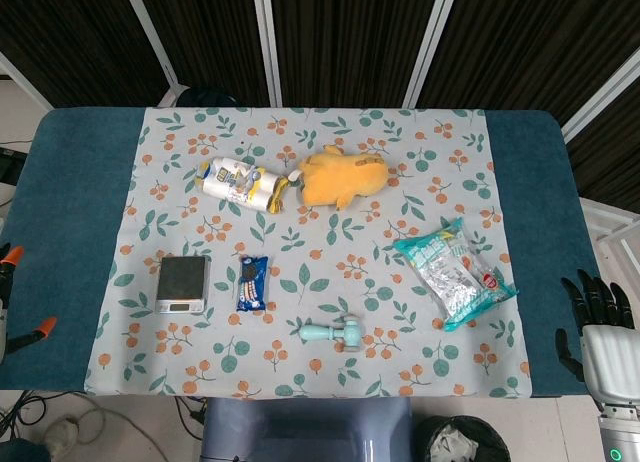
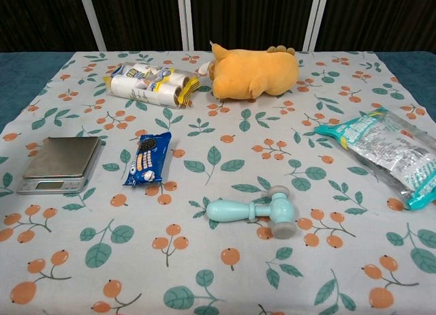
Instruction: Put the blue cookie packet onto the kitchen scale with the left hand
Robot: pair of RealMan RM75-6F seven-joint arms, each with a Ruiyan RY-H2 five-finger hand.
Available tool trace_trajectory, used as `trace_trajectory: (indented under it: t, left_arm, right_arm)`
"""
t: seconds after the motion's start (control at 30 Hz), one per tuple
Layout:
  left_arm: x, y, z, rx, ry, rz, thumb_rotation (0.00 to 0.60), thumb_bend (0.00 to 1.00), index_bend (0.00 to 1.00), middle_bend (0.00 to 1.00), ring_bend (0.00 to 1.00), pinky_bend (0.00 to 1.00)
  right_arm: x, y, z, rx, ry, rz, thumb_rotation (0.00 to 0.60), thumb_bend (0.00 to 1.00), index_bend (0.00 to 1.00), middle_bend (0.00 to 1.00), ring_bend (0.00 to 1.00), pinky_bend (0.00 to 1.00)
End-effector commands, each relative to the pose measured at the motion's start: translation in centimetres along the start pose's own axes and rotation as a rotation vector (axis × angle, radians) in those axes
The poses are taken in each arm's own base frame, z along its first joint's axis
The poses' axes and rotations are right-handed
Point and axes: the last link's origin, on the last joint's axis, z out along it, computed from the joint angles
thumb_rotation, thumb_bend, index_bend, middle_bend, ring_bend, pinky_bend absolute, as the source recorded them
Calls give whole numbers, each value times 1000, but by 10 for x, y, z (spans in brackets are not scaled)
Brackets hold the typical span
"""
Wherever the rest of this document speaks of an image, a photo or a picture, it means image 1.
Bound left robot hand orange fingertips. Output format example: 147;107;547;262
0;242;58;358

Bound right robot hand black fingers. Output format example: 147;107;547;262
555;268;640;408

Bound blue cookie packet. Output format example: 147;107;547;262
235;254;270;313

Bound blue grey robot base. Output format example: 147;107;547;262
201;396;414;462

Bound teal transparent candy bag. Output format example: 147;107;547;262
392;217;520;333

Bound small digital kitchen scale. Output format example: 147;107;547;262
155;255;212;315

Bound teal table cover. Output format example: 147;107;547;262
0;106;604;398

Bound white metal rack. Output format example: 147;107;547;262
579;196;640;263

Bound black trash bin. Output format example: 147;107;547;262
417;415;512;462

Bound pack of white rolls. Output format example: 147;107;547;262
195;156;296;215

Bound floral print tablecloth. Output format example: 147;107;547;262
83;105;532;399

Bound mint green toy hammer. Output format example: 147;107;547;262
298;315;365;353

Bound orange plush toy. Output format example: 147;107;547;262
291;144;391;211

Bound black floor cable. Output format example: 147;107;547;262
0;390;49;436

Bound white floor cable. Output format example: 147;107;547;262
74;395;169;458

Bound white partition post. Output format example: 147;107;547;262
121;0;180;88
251;0;282;108
407;0;461;108
0;50;54;111
560;45;640;136

